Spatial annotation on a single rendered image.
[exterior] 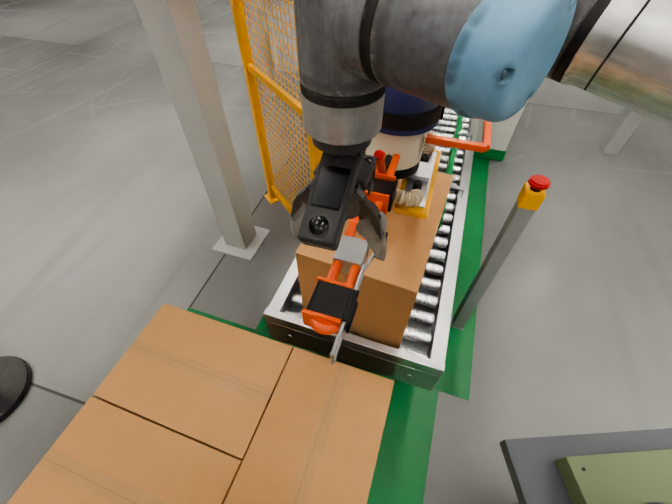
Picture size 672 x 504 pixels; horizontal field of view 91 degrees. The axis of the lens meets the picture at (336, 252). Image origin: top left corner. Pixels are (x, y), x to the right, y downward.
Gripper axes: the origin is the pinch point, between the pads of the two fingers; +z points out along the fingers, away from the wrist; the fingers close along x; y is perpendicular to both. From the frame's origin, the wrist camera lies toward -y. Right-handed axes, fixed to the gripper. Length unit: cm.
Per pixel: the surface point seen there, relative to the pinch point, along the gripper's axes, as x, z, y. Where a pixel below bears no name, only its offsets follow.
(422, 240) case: -14, 41, 47
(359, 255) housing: -1.4, 12.9, 11.0
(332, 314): -0.8, 12.1, -4.3
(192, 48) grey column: 96, 11, 95
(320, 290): 3.0, 12.1, -0.2
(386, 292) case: -7, 46, 26
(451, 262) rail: -30, 76, 72
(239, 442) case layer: 26, 81, -21
